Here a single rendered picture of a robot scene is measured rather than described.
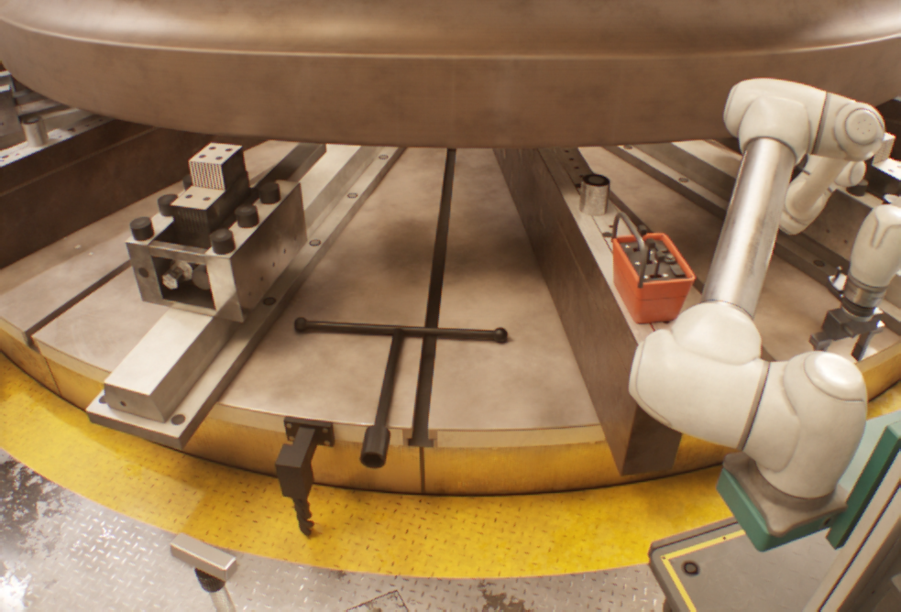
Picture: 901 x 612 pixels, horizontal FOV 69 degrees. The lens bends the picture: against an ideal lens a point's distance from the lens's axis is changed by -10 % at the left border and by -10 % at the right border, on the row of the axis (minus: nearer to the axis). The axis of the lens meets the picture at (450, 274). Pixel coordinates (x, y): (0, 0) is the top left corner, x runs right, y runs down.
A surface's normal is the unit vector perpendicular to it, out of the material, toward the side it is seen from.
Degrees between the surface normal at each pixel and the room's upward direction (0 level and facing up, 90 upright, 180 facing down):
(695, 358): 18
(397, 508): 0
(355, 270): 0
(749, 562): 0
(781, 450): 91
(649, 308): 97
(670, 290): 97
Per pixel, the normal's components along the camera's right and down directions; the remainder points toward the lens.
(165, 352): 0.00, -0.82
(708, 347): -0.25, -0.53
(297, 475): -0.14, 0.57
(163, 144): 0.79, 0.35
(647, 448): 0.12, 0.57
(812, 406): -0.55, -0.02
